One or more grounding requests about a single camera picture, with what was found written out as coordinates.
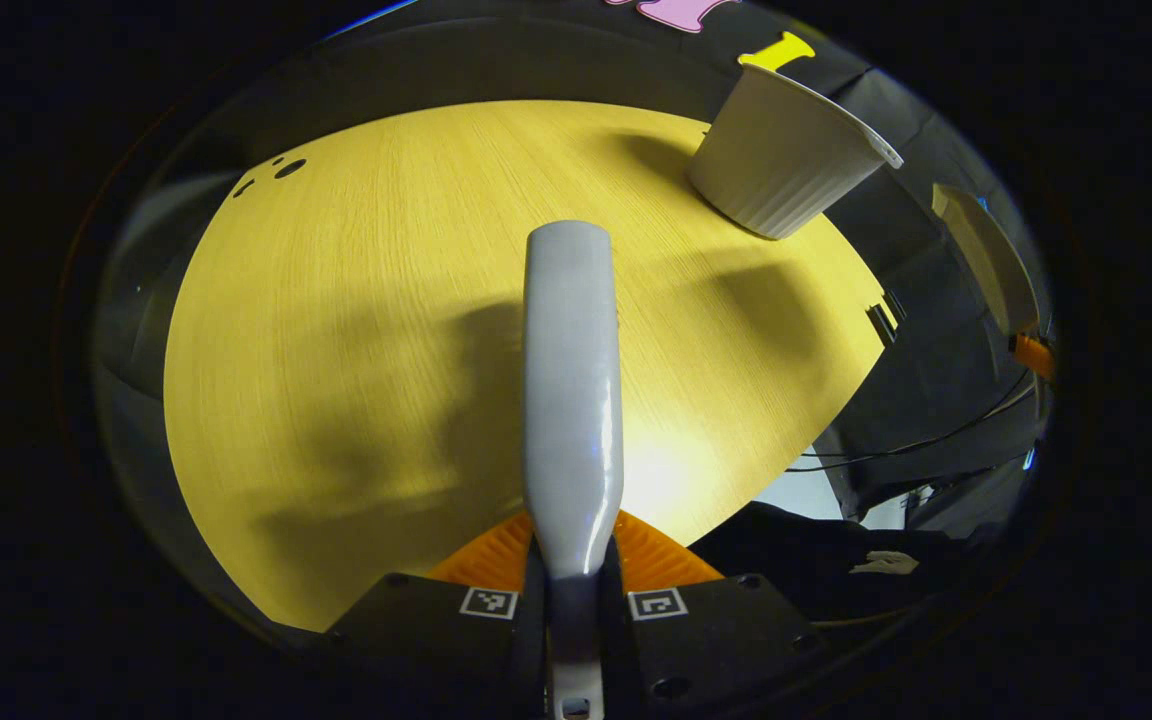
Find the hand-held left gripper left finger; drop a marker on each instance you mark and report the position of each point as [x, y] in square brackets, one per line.
[436, 640]

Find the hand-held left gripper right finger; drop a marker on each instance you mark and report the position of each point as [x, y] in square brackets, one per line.
[716, 640]

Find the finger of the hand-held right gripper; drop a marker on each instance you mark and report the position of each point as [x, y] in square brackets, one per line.
[1033, 354]

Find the small grey broom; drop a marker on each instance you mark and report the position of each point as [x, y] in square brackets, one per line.
[573, 400]

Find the white ribbed garbage bin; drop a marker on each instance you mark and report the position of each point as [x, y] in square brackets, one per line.
[781, 160]

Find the wooden desktop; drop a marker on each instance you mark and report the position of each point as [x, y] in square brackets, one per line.
[356, 350]

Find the black desk edge bracket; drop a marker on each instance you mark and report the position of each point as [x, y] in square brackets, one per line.
[886, 318]

